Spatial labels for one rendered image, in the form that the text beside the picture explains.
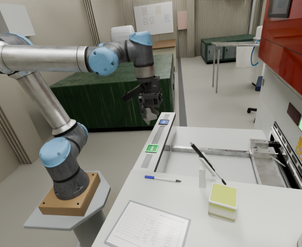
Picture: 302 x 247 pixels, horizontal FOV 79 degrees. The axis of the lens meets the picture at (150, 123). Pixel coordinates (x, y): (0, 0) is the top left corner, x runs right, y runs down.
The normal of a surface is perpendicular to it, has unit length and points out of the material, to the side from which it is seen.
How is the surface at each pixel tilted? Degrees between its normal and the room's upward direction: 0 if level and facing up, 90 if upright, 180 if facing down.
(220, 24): 90
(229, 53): 90
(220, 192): 0
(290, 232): 0
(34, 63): 99
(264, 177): 0
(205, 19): 90
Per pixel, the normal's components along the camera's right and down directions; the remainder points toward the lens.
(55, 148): -0.14, -0.79
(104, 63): -0.04, 0.50
